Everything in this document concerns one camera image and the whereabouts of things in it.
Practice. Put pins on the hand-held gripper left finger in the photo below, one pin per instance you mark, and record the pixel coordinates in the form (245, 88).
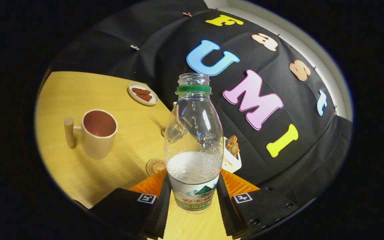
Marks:
(160, 213)

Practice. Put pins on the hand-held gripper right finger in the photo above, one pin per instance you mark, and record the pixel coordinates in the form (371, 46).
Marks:
(227, 213)

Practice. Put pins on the round brown coaster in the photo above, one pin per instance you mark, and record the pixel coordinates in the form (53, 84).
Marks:
(152, 166)

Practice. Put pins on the clear plastic juice bottle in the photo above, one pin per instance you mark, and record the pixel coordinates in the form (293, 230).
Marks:
(193, 166)

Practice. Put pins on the white toaster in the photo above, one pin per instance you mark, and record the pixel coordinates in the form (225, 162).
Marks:
(230, 163)

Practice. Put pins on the toast bread slice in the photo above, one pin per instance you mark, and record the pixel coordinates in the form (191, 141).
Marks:
(235, 149)
(231, 140)

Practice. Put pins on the black backdrop cloth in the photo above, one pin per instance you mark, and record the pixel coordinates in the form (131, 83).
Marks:
(278, 160)

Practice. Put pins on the wooden table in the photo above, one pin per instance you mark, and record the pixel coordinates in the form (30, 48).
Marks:
(132, 140)

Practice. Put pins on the white oval plate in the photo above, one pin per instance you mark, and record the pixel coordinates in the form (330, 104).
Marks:
(152, 101)

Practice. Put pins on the red sausage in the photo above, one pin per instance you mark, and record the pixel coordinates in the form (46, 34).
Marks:
(141, 91)
(144, 97)

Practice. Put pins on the silver clip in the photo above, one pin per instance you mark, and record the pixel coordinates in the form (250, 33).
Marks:
(134, 47)

